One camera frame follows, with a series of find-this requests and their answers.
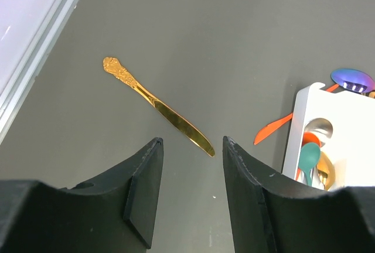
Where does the teal plastic spoon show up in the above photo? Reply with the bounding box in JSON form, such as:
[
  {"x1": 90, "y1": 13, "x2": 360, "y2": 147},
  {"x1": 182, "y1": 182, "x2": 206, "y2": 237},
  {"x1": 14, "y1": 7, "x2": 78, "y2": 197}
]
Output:
[{"x1": 298, "y1": 142, "x2": 321, "y2": 186}]

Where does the gold metal spoon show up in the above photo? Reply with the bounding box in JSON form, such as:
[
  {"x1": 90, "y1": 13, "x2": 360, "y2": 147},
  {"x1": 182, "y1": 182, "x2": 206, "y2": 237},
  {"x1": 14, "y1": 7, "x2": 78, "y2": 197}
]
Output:
[{"x1": 316, "y1": 152, "x2": 336, "y2": 190}]

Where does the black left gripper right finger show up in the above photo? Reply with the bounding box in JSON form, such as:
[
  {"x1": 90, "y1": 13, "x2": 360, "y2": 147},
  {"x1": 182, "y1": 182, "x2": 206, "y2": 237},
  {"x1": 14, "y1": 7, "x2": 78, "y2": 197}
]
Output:
[{"x1": 223, "y1": 136, "x2": 374, "y2": 252}]

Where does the iridescent purple spoon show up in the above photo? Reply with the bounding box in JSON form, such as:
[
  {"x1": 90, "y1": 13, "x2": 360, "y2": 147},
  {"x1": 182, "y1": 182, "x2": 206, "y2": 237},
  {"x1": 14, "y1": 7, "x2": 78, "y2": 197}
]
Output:
[{"x1": 330, "y1": 69, "x2": 374, "y2": 93}]

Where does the gold metal knife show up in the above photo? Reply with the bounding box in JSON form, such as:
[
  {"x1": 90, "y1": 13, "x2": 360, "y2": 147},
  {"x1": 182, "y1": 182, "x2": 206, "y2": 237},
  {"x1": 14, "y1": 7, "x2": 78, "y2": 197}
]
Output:
[{"x1": 103, "y1": 57, "x2": 216, "y2": 157}]

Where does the silver metal spoon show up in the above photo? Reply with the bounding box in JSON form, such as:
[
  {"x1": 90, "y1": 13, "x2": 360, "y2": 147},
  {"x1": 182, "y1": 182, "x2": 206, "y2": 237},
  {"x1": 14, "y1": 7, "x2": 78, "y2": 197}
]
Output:
[{"x1": 304, "y1": 118, "x2": 333, "y2": 142}]

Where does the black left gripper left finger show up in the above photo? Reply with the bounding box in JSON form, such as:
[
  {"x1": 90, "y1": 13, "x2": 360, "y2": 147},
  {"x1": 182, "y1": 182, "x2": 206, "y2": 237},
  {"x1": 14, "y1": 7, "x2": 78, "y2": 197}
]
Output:
[{"x1": 1, "y1": 138, "x2": 163, "y2": 252}]

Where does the white divided utensil tray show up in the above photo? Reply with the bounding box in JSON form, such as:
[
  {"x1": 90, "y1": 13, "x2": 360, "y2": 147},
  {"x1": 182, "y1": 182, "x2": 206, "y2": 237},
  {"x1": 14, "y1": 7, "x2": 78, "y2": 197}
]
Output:
[{"x1": 282, "y1": 82, "x2": 374, "y2": 190}]

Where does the orange plastic knife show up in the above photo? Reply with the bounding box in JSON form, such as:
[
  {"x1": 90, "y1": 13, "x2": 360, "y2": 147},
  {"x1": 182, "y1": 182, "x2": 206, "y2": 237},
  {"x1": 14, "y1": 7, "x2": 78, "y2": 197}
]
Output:
[{"x1": 253, "y1": 82, "x2": 339, "y2": 145}]

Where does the orange plastic spoon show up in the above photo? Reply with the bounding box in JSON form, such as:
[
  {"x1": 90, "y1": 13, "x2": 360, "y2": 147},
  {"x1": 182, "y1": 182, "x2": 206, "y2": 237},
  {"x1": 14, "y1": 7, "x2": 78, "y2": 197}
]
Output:
[{"x1": 296, "y1": 132, "x2": 321, "y2": 186}]

